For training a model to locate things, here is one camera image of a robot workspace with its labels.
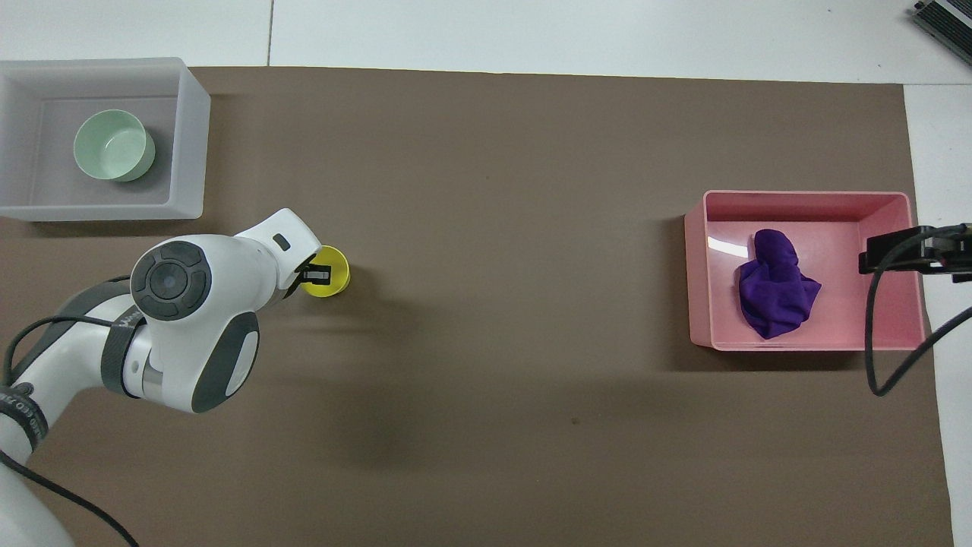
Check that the pink plastic box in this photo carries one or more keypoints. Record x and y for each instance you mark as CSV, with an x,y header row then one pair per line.
x,y
835,327

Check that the translucent white plastic box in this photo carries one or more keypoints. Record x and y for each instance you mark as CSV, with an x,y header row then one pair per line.
x,y
186,137

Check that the light green bowl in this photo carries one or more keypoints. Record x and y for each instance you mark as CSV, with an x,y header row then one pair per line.
x,y
106,148

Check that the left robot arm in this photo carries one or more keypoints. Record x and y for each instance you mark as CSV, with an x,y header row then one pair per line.
x,y
197,319

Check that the purple cloth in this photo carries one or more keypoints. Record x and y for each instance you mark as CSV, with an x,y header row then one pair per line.
x,y
774,292

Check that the grey ribbed metal device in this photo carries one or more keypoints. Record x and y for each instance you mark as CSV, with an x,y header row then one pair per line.
x,y
949,19

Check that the yellow plastic cup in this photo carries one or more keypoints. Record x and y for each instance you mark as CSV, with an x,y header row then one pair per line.
x,y
339,266

